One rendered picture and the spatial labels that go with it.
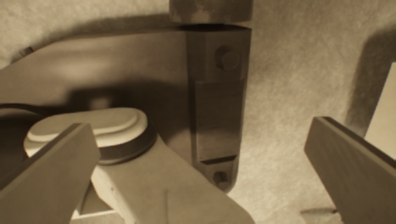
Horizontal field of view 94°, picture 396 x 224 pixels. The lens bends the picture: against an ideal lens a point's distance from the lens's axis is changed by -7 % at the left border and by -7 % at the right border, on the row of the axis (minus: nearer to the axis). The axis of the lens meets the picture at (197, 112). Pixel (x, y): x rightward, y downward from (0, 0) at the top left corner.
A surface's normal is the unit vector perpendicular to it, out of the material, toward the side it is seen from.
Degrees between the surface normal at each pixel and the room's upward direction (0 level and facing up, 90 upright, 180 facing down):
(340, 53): 0
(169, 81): 0
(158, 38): 0
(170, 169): 90
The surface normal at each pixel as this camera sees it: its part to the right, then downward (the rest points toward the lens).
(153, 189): -0.03, -0.88
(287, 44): 0.21, 0.47
